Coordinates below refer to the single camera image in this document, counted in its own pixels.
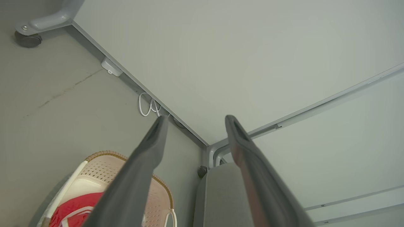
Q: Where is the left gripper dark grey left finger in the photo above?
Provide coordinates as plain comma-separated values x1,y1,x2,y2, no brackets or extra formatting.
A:
83,115,169,227

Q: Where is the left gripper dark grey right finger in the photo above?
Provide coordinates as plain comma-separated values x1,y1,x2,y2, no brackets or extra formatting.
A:
225,115,316,227

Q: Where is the red garment with white stripes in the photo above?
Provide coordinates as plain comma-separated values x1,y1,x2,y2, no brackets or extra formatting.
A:
49,192,104,227

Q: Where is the grey fabric sofa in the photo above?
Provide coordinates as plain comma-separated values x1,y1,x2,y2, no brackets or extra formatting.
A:
193,162,256,227

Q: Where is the beige perforated laundry basket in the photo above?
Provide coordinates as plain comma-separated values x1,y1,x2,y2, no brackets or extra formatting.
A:
36,151,178,227

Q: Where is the grey partition foot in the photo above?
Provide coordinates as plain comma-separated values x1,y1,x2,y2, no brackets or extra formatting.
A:
207,143,231,169

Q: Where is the narrow white partition panel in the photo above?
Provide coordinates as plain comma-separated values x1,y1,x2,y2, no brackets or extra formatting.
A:
208,63,404,227

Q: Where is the white plastic box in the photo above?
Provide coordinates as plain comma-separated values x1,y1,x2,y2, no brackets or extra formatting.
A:
101,57,123,77

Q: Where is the wide white partition panel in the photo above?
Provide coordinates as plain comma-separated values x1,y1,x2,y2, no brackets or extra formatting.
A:
72,0,404,148

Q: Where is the table leg with caster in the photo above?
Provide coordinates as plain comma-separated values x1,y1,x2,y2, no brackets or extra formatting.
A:
14,0,85,36

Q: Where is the white looped cable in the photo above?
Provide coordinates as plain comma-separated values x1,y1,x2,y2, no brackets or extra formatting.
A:
138,92,163,117

